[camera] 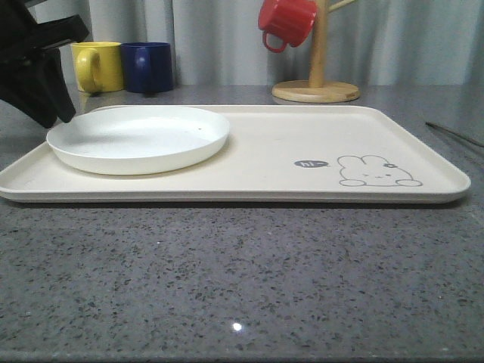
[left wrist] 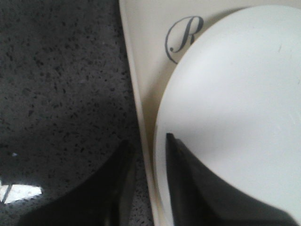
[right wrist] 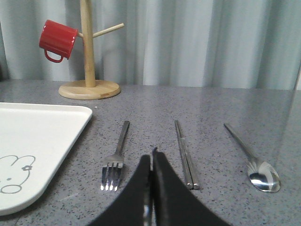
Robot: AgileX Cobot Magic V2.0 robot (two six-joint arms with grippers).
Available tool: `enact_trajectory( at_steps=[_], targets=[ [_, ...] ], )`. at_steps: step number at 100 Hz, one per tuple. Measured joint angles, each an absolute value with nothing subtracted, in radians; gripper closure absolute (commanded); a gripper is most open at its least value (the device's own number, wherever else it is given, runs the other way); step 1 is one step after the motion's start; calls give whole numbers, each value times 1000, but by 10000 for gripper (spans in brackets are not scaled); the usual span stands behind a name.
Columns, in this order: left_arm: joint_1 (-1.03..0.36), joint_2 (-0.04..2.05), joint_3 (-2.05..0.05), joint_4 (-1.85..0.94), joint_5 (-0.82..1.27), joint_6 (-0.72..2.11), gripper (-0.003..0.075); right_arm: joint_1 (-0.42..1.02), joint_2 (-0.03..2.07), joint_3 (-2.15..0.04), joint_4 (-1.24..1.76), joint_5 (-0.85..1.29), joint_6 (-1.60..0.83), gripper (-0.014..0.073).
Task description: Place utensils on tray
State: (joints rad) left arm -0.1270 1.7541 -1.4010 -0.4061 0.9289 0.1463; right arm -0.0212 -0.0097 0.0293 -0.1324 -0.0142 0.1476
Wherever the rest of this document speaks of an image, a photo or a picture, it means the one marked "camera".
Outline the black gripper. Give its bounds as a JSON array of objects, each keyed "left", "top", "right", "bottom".
[{"left": 1, "top": 1, "right": 89, "bottom": 129}]

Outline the white round plate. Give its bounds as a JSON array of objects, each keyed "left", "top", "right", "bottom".
[{"left": 46, "top": 106, "right": 230, "bottom": 175}]

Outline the silver metal fork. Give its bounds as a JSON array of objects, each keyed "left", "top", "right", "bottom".
[{"left": 425, "top": 122, "right": 484, "bottom": 147}]

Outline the yellow mug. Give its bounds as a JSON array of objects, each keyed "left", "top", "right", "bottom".
[{"left": 71, "top": 42, "right": 124, "bottom": 94}]

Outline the dark blue mug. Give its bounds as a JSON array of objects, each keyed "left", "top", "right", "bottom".
[{"left": 120, "top": 42, "right": 174, "bottom": 94}]

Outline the beige rabbit serving tray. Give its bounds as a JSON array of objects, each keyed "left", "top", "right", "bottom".
[{"left": 1, "top": 105, "right": 471, "bottom": 203}]

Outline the red mug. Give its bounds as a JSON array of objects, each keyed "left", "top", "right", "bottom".
[{"left": 258, "top": 0, "right": 318, "bottom": 53}]

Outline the wooden mug tree stand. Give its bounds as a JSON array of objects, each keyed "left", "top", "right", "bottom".
[{"left": 271, "top": 1, "right": 360, "bottom": 104}]

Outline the grey curtain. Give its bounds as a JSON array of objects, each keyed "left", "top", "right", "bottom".
[{"left": 30, "top": 1, "right": 483, "bottom": 85}]

